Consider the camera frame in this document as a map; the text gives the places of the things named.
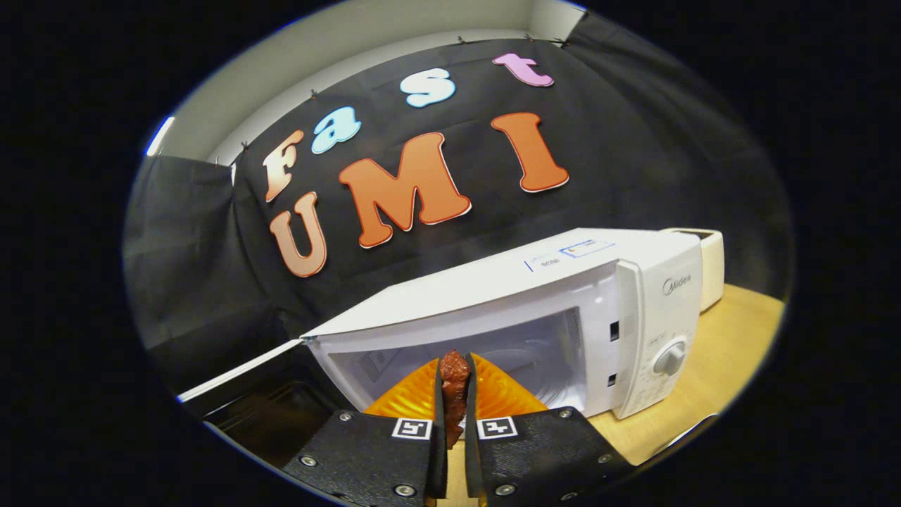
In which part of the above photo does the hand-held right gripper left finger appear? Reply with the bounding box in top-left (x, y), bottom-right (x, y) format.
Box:
top-left (282, 356), bottom-right (450, 504)

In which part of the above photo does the ceiling light panel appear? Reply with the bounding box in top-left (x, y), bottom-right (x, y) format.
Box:
top-left (146, 115), bottom-right (176, 158)

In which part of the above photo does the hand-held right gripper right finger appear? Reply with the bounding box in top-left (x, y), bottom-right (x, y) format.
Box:
top-left (463, 352), bottom-right (636, 507)

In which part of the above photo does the red meat piece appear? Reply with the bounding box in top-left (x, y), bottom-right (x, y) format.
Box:
top-left (439, 350), bottom-right (472, 450)

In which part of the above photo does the black backdrop cloth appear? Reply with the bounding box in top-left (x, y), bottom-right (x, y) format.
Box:
top-left (123, 13), bottom-right (796, 416)

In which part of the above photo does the white microwave oven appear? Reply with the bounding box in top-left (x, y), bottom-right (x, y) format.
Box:
top-left (176, 227), bottom-right (705, 469)

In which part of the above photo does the white toaster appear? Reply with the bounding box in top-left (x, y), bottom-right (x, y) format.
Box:
top-left (662, 227), bottom-right (726, 313)

